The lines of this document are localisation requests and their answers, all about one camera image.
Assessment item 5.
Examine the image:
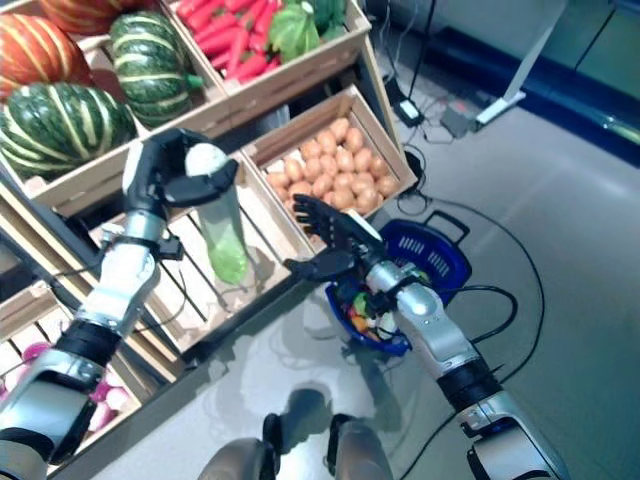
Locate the green cabbage head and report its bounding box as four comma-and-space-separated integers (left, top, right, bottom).
268, 2, 321, 64

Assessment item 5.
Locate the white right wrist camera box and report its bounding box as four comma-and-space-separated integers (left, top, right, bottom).
345, 209, 385, 244

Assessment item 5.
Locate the blue plastic shopping basket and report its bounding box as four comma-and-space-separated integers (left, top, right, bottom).
324, 211, 474, 357

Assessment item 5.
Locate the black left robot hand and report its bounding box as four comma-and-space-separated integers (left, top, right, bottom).
124, 128, 240, 216

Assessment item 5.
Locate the white desk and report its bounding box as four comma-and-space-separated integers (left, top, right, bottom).
474, 0, 569, 125

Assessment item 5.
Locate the green striped pumpkin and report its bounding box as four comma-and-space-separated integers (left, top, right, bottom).
108, 10, 205, 129
0, 82, 137, 180

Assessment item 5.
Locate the black white power adapter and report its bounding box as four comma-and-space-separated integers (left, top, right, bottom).
397, 97, 424, 126

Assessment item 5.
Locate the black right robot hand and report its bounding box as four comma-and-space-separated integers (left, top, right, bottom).
283, 193, 389, 282

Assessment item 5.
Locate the large wooden crate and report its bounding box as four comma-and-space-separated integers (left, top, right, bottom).
0, 0, 234, 219

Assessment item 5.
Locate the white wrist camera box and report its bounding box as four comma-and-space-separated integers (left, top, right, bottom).
122, 143, 146, 196
345, 209, 385, 244

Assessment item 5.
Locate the grey power strip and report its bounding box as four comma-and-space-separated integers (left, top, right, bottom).
440, 103, 480, 137

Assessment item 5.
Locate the large napa cabbage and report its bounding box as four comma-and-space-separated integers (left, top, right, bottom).
183, 142, 251, 286

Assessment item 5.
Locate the small napa cabbage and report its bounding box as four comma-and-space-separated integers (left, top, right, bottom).
374, 309, 401, 335

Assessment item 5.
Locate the long black floor cable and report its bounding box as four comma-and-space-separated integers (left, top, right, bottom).
394, 197, 546, 480

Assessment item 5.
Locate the dark blue floor rail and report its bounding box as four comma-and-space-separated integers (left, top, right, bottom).
422, 39, 640, 169

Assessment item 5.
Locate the orange striped pumpkin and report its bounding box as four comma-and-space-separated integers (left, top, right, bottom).
0, 13, 94, 104
39, 0, 161, 35

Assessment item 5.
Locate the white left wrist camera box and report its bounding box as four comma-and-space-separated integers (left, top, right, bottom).
122, 143, 146, 196

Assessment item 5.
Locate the orange red carrot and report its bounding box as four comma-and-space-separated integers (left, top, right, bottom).
192, 9, 236, 39
225, 27, 250, 69
247, 0, 274, 34
227, 53, 271, 82
198, 29, 249, 57

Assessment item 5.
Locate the black tripod pole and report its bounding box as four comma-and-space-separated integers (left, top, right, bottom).
405, 0, 439, 104

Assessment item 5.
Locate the wooden display shelf frame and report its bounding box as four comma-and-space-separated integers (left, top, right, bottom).
0, 0, 419, 480
0, 279, 186, 480

